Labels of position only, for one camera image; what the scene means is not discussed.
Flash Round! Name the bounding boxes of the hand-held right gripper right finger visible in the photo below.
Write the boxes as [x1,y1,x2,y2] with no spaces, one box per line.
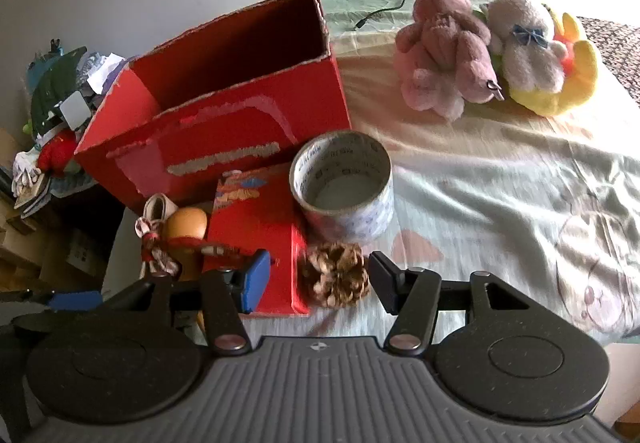
[368,250,543,356]

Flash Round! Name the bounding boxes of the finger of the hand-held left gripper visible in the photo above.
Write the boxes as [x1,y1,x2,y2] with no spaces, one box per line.
[0,289,104,312]

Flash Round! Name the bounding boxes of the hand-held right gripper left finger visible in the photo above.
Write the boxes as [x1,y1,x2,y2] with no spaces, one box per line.
[100,249,273,358]

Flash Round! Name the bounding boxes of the brown pine cone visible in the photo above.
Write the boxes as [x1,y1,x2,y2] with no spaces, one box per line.
[298,243,371,309]

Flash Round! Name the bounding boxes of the small red printed box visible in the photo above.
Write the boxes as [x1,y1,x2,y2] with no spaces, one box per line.
[206,163,311,319]

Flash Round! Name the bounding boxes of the tan wooden gourd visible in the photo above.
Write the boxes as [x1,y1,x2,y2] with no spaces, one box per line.
[165,207,210,284]

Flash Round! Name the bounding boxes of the white and red knotted cord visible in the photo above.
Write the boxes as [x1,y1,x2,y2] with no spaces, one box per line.
[136,193,241,280]

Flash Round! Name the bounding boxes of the red cardboard box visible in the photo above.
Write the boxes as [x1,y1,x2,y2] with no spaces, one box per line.
[74,0,353,216]

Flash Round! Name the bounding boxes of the white gloves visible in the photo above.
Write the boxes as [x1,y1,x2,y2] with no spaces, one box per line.
[12,150,43,196]

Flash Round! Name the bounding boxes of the red cloth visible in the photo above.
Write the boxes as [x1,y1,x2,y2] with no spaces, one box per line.
[40,130,78,171]

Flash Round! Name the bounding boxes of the white square card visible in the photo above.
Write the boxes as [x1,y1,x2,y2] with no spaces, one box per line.
[60,92,90,129]

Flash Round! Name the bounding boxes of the crumpled white papers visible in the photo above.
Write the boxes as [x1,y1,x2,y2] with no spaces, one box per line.
[85,52,126,96]

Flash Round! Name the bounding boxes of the blue toy figure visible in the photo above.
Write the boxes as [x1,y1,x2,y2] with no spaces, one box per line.
[30,39,66,74]

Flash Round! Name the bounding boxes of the pink plush toy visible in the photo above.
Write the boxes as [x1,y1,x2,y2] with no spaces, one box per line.
[395,0,506,121]

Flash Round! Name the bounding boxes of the white plush toy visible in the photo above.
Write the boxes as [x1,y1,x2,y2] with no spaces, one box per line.
[487,0,568,91]

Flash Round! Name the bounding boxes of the yellow plush toy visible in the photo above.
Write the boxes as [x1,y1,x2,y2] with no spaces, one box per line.
[510,6,601,116]

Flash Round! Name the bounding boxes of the dark patterned blanket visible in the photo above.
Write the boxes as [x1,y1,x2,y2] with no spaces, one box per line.
[575,16,640,89]

